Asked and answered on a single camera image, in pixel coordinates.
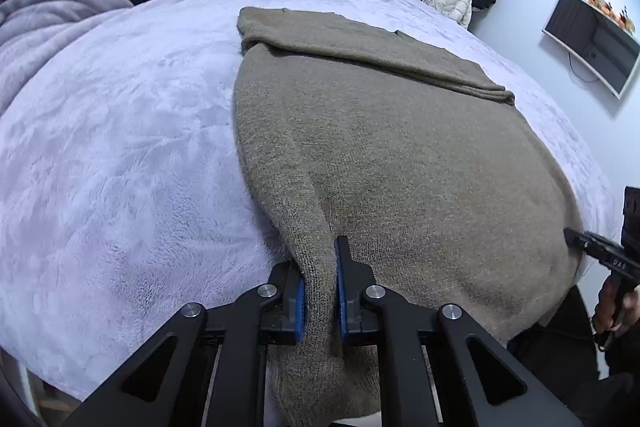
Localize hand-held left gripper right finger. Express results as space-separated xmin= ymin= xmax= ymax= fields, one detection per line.
xmin=334 ymin=236 xmax=583 ymax=427

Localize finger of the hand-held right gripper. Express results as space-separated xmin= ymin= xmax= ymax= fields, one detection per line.
xmin=564 ymin=228 xmax=628 ymax=275

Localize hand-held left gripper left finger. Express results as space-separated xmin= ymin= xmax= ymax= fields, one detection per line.
xmin=62 ymin=259 xmax=306 ymax=427

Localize brown knit sweater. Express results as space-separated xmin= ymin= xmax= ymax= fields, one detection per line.
xmin=233 ymin=6 xmax=586 ymax=420

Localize person's right hand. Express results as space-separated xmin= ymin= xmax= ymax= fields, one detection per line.
xmin=591 ymin=277 xmax=640 ymax=338

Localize person's dark clothing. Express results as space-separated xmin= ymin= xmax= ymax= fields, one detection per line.
xmin=507 ymin=284 xmax=640 ymax=427

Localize orange decorations on screen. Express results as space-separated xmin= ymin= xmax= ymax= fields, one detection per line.
xmin=586 ymin=0 xmax=637 ymax=32

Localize lavender fleece bed blanket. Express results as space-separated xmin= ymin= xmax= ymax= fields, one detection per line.
xmin=0 ymin=0 xmax=626 ymax=408

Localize grey crumpled blanket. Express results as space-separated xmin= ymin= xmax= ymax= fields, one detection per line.
xmin=0 ymin=0 xmax=133 ymax=110

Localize dark screen cable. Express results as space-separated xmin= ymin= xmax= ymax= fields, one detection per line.
xmin=568 ymin=53 xmax=602 ymax=84

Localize wall-mounted flat screen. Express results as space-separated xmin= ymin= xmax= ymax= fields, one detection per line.
xmin=542 ymin=0 xmax=640 ymax=101

